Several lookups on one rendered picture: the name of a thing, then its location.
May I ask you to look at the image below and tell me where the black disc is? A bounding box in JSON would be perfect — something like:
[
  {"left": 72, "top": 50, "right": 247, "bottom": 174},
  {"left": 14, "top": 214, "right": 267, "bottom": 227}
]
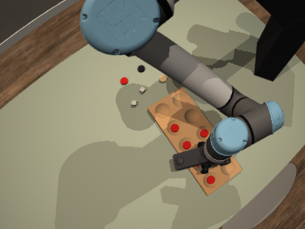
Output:
[{"left": 138, "top": 65, "right": 145, "bottom": 72}]

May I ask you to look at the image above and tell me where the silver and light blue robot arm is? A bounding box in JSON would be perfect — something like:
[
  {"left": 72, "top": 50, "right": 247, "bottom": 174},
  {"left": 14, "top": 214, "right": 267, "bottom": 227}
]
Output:
[{"left": 79, "top": 0, "right": 284, "bottom": 171}]

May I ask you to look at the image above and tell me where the tan tray with round pockets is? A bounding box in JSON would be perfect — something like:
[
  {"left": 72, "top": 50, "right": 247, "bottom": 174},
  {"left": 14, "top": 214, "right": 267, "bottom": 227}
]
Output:
[{"left": 148, "top": 86, "right": 242, "bottom": 196}]

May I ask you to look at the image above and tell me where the tan round disc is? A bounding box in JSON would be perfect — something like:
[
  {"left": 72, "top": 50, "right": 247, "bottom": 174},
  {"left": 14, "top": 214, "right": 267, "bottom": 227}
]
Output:
[{"left": 159, "top": 76, "right": 166, "bottom": 83}]

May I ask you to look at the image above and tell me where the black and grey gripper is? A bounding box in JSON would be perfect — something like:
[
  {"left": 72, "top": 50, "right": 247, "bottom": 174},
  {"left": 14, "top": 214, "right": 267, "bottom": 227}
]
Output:
[{"left": 197, "top": 141, "right": 231, "bottom": 174}]

